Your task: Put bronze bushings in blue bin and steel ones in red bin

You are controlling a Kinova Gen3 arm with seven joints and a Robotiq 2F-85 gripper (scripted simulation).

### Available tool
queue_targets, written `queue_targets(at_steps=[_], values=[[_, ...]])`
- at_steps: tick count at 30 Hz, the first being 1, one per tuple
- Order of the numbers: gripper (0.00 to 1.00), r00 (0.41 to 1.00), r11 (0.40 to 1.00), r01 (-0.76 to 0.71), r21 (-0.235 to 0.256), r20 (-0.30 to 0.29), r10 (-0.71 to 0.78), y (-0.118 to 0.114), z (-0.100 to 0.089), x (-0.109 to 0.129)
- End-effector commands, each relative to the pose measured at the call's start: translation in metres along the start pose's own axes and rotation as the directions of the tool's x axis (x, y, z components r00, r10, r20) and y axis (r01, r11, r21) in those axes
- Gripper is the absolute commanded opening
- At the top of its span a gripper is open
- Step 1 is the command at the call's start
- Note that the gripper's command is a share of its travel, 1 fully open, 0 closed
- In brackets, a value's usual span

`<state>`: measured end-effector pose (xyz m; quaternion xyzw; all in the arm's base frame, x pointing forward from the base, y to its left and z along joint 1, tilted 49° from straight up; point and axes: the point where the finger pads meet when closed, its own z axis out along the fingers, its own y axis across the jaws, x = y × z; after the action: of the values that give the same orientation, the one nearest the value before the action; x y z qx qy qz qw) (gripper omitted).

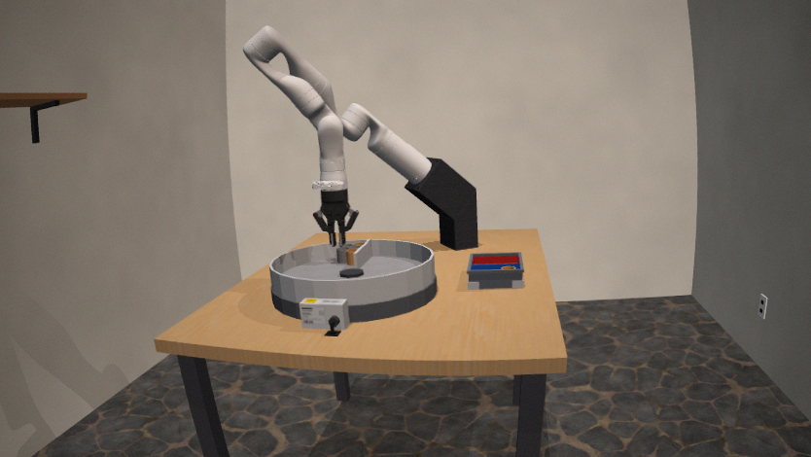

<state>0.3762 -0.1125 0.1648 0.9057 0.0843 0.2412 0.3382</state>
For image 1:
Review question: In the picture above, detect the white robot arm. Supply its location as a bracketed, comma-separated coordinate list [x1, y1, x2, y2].
[243, 26, 432, 192]

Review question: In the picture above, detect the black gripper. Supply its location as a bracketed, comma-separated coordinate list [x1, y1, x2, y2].
[313, 189, 359, 247]

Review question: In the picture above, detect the grey round turntable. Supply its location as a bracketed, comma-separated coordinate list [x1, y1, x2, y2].
[269, 239, 438, 336]

